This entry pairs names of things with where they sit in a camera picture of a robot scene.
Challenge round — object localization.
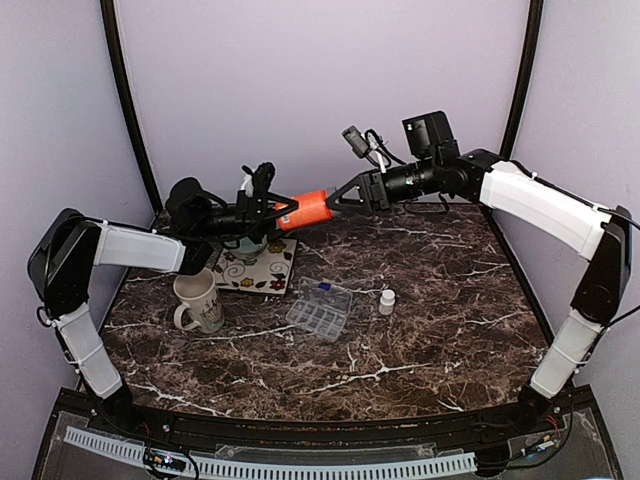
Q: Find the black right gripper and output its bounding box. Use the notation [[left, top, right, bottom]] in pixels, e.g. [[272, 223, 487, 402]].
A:
[[326, 157, 438, 216]]

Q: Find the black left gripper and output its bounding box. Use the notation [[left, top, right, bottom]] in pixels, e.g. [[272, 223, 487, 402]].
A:
[[194, 186, 305, 243]]

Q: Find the orange bottle with grey lid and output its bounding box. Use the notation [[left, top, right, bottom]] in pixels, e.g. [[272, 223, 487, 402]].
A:
[[277, 189, 335, 231]]

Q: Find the clear plastic pill organizer box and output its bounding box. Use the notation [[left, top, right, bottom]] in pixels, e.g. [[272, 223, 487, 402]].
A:
[[285, 277, 353, 342]]

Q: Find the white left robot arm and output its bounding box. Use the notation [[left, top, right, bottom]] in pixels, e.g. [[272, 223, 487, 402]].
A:
[[27, 192, 299, 436]]

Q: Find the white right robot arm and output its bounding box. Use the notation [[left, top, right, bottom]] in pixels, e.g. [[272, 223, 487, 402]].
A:
[[327, 143, 638, 434]]

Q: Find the teal striped ceramic bowl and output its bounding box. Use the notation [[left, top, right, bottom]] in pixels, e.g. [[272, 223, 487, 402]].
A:
[[231, 236, 268, 266]]

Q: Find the square floral ceramic plate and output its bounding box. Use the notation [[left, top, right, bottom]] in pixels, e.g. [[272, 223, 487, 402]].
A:
[[211, 238, 298, 296]]

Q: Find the beige printed ceramic mug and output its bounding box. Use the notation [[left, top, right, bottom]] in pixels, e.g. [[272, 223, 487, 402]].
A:
[[173, 268, 224, 334]]

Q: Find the small white pill bottle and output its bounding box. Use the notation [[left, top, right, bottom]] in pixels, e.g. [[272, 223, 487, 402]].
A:
[[378, 289, 396, 316]]

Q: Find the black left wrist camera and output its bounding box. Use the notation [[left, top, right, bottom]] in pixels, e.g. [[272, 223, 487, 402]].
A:
[[165, 177, 211, 234]]

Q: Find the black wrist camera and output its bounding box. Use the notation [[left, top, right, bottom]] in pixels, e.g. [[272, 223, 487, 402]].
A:
[[402, 111, 460, 165], [165, 177, 211, 234]]

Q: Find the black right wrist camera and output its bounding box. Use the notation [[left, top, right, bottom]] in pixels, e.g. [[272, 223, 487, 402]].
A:
[[402, 111, 460, 165]]

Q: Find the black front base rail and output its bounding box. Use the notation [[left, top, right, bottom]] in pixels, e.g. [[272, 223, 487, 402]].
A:
[[49, 384, 596, 451]]

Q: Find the black left frame post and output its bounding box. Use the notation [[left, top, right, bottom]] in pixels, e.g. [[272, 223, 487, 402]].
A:
[[99, 0, 163, 214]]

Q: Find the black frame post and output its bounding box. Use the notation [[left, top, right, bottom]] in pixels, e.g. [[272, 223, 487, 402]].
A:
[[99, 0, 163, 214], [497, 0, 544, 160]]

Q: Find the black right frame post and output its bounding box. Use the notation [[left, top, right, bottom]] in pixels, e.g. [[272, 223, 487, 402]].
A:
[[497, 0, 544, 160]]

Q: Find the white slotted cable duct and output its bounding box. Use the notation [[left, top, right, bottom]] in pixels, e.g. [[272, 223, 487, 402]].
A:
[[63, 426, 477, 479]]

